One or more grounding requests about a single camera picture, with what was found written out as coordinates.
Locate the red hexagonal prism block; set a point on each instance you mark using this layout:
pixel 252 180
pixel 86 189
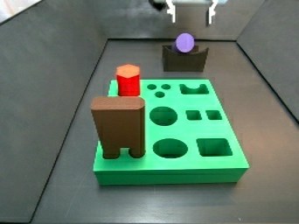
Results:
pixel 129 80

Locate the brown two-legged block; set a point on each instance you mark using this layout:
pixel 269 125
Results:
pixel 119 117

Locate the green shape sorter board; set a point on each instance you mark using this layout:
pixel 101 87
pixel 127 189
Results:
pixel 190 143

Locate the purple cylinder block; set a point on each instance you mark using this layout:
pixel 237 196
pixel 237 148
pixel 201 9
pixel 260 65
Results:
pixel 183 43

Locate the dark grey cradle stand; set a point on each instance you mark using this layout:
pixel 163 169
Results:
pixel 185 62

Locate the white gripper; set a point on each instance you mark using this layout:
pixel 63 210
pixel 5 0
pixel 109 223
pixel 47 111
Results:
pixel 175 3

